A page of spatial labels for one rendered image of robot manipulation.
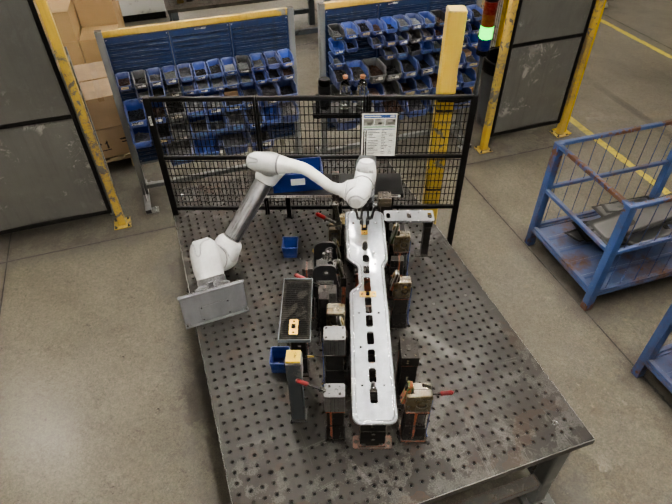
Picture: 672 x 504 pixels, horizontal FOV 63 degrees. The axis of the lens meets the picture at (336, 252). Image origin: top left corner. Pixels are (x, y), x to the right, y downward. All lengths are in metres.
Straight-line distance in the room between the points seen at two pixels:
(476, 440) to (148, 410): 2.02
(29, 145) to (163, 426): 2.30
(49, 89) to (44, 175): 0.72
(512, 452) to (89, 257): 3.50
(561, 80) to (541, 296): 2.42
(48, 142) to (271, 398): 2.74
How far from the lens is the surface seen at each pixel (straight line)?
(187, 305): 2.98
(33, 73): 4.40
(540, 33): 5.52
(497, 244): 4.69
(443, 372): 2.87
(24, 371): 4.23
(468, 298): 3.22
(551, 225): 4.74
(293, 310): 2.48
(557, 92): 6.01
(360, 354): 2.52
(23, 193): 4.91
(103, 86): 5.64
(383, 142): 3.39
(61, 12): 6.65
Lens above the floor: 3.02
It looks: 43 degrees down
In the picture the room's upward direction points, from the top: 1 degrees counter-clockwise
